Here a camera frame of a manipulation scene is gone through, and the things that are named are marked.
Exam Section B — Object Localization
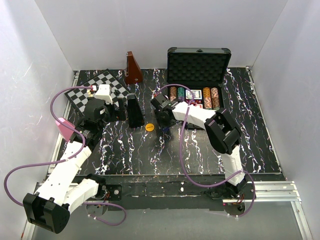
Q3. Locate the blue small blind button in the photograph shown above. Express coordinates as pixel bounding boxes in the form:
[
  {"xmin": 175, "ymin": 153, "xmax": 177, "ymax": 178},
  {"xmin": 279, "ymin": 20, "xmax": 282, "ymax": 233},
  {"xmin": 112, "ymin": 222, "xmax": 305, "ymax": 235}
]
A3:
[{"xmin": 161, "ymin": 127, "xmax": 170, "ymax": 133}]

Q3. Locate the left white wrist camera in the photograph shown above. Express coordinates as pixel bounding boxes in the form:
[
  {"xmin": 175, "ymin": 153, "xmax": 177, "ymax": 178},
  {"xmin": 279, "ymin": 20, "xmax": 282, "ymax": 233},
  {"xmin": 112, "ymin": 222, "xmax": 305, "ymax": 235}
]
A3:
[{"xmin": 91, "ymin": 84, "xmax": 113, "ymax": 105}]

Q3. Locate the pink metronome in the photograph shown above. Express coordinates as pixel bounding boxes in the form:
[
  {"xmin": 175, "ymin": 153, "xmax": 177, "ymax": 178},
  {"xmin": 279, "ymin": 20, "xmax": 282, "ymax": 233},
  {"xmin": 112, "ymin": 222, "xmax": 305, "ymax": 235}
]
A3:
[{"xmin": 55, "ymin": 117, "xmax": 75, "ymax": 143}]

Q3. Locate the green purple chip row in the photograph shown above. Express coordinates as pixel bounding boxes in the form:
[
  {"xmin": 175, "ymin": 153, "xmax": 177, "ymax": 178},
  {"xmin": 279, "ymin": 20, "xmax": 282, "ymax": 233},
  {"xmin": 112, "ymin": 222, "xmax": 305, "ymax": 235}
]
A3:
[{"xmin": 177, "ymin": 87, "xmax": 185, "ymax": 101}]

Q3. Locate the black poker chip case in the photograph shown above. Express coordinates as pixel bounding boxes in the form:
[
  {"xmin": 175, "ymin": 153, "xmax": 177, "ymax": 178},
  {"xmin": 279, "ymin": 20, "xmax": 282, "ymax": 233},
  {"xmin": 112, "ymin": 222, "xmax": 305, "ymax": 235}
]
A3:
[{"xmin": 166, "ymin": 47, "xmax": 232, "ymax": 108}]

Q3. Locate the orange green chip row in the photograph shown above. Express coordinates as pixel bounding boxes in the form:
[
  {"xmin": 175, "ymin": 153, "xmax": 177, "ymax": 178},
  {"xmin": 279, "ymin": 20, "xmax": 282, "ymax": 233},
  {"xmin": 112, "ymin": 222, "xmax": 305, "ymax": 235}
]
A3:
[{"xmin": 202, "ymin": 87, "xmax": 213, "ymax": 110}]

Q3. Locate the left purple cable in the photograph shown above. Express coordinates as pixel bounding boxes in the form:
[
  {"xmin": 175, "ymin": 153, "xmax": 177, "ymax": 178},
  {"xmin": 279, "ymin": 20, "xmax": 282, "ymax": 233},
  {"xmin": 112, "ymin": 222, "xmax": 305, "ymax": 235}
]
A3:
[{"xmin": 3, "ymin": 86, "xmax": 128, "ymax": 227}]

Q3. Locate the blue playing card deck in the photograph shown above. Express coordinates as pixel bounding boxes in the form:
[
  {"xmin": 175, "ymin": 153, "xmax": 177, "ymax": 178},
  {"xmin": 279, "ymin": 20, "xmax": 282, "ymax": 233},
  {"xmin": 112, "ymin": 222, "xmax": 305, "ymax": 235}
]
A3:
[{"xmin": 185, "ymin": 89, "xmax": 203, "ymax": 100}]

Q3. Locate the rightmost poker chip row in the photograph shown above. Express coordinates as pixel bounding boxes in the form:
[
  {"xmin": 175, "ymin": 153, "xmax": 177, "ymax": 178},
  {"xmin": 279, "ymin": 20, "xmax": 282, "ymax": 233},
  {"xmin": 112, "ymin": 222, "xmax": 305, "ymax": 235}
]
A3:
[{"xmin": 210, "ymin": 87, "xmax": 220, "ymax": 110}]

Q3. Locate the yellow big blind button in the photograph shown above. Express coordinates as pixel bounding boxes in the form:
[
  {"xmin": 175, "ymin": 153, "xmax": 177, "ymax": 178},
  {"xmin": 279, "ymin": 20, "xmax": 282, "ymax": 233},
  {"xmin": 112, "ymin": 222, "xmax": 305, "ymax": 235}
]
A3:
[{"xmin": 145, "ymin": 123, "xmax": 155, "ymax": 132}]

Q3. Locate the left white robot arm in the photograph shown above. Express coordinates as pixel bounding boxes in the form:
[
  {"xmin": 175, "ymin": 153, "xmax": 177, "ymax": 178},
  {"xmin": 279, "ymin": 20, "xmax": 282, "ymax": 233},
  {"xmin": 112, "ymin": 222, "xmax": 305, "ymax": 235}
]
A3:
[{"xmin": 22, "ymin": 97, "xmax": 122, "ymax": 234}]

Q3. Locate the leftmost poker chip row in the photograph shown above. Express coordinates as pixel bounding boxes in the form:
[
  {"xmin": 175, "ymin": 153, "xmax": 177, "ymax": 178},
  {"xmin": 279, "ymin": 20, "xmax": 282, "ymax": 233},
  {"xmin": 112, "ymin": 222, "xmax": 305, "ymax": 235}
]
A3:
[{"xmin": 169, "ymin": 86, "xmax": 177, "ymax": 101}]

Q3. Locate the brown wooden metronome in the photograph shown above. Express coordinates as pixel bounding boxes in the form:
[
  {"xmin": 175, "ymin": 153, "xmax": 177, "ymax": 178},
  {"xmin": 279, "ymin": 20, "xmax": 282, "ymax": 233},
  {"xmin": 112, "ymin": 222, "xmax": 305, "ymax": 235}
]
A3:
[{"xmin": 124, "ymin": 51, "xmax": 143, "ymax": 85}]

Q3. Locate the black front mounting bar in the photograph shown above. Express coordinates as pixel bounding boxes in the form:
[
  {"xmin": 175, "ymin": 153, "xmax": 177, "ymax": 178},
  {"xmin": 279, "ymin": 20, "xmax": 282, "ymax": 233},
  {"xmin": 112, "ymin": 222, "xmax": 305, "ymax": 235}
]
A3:
[{"xmin": 100, "ymin": 174, "xmax": 241, "ymax": 211}]

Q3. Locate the aluminium rail frame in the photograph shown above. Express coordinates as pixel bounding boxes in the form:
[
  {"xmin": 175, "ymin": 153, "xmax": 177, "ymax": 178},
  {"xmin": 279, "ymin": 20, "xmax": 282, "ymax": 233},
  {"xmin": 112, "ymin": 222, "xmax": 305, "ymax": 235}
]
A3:
[{"xmin": 24, "ymin": 67, "xmax": 312, "ymax": 240}]

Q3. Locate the black white chessboard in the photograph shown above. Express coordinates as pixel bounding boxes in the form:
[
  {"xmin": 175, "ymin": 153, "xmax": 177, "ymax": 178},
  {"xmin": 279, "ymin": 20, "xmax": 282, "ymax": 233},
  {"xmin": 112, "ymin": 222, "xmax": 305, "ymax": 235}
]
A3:
[{"xmin": 65, "ymin": 69, "xmax": 130, "ymax": 114}]

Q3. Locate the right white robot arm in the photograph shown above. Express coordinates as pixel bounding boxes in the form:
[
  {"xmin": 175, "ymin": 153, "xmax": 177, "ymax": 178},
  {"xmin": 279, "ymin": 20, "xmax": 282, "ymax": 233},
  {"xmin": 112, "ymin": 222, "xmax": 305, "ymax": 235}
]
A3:
[{"xmin": 151, "ymin": 93, "xmax": 247, "ymax": 199}]

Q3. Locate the poker chip row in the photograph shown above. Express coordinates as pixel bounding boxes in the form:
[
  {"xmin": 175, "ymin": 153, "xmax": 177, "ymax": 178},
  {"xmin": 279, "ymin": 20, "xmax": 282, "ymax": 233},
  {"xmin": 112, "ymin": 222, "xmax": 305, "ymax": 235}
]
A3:
[
  {"xmin": 169, "ymin": 86, "xmax": 177, "ymax": 101},
  {"xmin": 210, "ymin": 87, "xmax": 220, "ymax": 110}
]

